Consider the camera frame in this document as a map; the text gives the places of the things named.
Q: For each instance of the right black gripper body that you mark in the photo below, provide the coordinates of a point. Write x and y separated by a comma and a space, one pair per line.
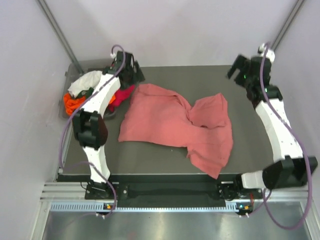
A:
242, 78

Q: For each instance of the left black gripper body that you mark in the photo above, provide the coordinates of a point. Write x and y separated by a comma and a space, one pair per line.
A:
131, 79

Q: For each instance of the salmon pink t shirt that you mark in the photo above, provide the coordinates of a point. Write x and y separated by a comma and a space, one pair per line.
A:
164, 117

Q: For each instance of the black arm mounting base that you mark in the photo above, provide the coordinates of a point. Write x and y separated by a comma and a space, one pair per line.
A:
177, 190

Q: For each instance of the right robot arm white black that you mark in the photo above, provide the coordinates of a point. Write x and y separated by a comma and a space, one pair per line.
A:
289, 167

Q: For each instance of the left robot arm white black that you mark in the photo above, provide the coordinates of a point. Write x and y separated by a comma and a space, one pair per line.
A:
89, 126

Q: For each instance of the magenta t shirt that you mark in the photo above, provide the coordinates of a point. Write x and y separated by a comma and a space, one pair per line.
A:
120, 96

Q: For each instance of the white t shirt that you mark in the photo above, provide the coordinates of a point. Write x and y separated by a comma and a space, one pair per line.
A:
85, 82

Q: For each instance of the dark green t shirt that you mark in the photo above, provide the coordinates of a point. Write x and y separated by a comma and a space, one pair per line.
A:
85, 93

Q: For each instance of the grey plastic bin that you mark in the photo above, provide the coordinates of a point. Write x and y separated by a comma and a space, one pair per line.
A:
72, 74

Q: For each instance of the orange t shirt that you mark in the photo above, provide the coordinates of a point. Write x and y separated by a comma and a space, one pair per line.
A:
71, 104

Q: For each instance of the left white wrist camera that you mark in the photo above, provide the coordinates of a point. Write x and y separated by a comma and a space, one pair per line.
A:
113, 53

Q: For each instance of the right aluminium frame post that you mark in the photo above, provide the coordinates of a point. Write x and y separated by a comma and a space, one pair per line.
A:
288, 22

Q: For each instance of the aluminium frame post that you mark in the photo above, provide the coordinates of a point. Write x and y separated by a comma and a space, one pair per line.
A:
288, 22
59, 34

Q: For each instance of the left aluminium frame post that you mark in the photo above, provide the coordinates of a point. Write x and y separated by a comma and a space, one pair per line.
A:
59, 34

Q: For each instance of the aluminium front rail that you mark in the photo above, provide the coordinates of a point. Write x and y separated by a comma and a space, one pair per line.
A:
63, 191

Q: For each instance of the slotted grey cable duct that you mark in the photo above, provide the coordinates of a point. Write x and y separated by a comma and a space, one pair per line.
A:
105, 207

